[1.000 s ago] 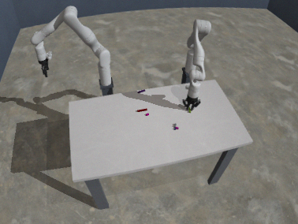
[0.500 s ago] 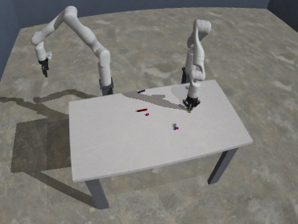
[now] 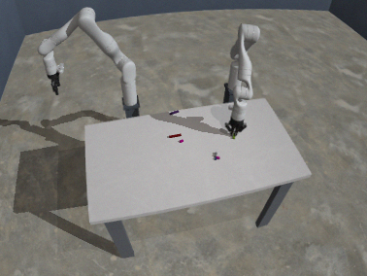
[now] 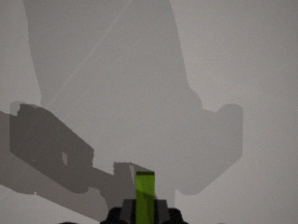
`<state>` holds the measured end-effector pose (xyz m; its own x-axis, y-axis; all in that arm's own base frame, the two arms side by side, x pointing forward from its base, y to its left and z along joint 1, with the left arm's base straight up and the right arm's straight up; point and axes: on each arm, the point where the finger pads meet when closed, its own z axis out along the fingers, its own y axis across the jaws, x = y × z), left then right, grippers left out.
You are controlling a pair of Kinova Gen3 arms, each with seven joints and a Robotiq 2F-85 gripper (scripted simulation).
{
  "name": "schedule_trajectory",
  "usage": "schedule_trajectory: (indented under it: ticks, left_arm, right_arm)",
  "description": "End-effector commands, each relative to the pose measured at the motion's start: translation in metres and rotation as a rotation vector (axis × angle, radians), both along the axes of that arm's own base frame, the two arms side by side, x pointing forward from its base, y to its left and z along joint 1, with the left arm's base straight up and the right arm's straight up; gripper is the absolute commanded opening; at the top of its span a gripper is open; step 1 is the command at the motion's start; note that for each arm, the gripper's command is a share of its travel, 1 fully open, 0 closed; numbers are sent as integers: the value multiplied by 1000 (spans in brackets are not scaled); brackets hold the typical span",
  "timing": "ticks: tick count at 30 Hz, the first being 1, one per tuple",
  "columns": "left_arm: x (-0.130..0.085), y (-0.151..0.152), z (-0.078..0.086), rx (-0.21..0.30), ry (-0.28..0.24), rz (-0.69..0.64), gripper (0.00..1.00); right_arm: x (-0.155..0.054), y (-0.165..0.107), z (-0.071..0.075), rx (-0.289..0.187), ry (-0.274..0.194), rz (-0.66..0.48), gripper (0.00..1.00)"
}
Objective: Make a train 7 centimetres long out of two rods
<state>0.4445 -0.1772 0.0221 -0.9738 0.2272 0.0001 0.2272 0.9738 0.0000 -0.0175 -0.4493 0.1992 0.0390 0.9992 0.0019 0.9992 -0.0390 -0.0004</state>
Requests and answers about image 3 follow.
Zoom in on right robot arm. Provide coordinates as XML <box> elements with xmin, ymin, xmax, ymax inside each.
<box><xmin>38</xmin><ymin>7</ymin><xmax>137</xmax><ymax>106</ymax></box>

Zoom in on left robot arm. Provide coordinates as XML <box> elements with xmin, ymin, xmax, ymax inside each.
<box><xmin>228</xmin><ymin>23</ymin><xmax>260</xmax><ymax>121</ymax></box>

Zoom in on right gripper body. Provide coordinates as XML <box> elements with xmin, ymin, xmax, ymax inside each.
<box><xmin>48</xmin><ymin>72</ymin><xmax>59</xmax><ymax>83</ymax></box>

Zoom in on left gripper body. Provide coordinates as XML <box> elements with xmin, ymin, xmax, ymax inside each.
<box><xmin>229</xmin><ymin>118</ymin><xmax>244</xmax><ymax>128</ymax></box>

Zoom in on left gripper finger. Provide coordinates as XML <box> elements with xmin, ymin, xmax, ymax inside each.
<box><xmin>225</xmin><ymin>123</ymin><xmax>235</xmax><ymax>137</ymax></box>
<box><xmin>234</xmin><ymin>123</ymin><xmax>247</xmax><ymax>137</ymax></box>

